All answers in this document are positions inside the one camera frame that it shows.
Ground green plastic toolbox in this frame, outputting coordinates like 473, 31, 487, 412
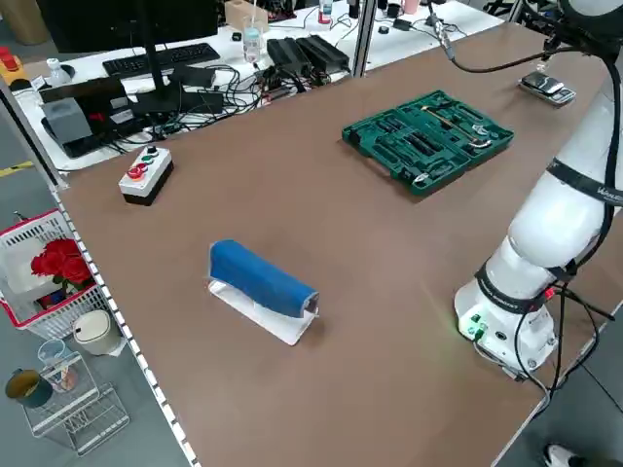
340, 89, 516, 199

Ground digital kitchen scale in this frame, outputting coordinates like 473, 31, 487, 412
517, 71, 577, 107

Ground clear blue measuring jug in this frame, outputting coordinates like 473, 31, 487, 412
37, 339, 80, 394

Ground dark green cup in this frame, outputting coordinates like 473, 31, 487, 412
4, 368, 55, 410

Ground white desk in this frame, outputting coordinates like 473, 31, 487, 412
12, 0, 510, 172

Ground thin brass rod tool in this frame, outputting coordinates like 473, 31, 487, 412
421, 103, 461, 129

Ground black ribbed power supply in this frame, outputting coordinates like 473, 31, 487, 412
295, 33, 351, 70
266, 37, 312, 75

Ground clear water bottle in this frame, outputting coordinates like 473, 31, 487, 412
241, 0, 268, 64

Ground wooden box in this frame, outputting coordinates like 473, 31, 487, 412
224, 0, 270, 35

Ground black power adapter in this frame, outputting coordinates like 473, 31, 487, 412
167, 64, 219, 90

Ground blue cloth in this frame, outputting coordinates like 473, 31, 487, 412
207, 237, 321, 320

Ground black keyboard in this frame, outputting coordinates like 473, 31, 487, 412
100, 42, 222, 78

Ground white cloth holder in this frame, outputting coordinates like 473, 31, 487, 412
202, 275, 323, 347

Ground black monitor stand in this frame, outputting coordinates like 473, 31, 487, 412
129, 0, 226, 118

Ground person's white shoe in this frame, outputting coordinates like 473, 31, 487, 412
542, 442, 588, 467

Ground white black button box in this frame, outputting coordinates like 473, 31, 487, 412
118, 144, 175, 207

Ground black monitor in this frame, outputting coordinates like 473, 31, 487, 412
36, 0, 220, 54

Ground long black box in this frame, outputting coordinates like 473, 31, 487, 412
37, 76, 130, 106

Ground black flat device tray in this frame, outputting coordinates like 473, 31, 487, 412
41, 104, 152, 160

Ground grey cube box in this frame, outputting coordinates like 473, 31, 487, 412
50, 96, 94, 145

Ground small clear bottle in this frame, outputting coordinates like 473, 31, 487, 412
45, 56, 78, 89

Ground white perforated edge strip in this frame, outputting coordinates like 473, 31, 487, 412
51, 184, 202, 467

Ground brown cardboard tube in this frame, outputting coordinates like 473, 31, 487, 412
9, 0, 51, 48

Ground white lidded bin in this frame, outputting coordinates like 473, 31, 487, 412
71, 309, 126, 358

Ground red artificial roses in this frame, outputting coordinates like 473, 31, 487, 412
29, 236, 94, 296

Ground yellow box red stop button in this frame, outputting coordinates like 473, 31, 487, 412
0, 46, 29, 91

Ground black cable with metal plug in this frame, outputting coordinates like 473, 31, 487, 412
426, 0, 585, 75

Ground aluminium frame post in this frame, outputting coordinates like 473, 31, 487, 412
352, 0, 379, 78
0, 80, 69, 191

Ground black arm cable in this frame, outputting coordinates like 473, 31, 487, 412
505, 48, 623, 396

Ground black cable bundle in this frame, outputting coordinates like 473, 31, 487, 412
145, 60, 352, 142

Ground red white wire basket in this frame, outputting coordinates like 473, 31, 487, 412
0, 207, 114, 341

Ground white wire rack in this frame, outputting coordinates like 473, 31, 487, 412
19, 338, 131, 457

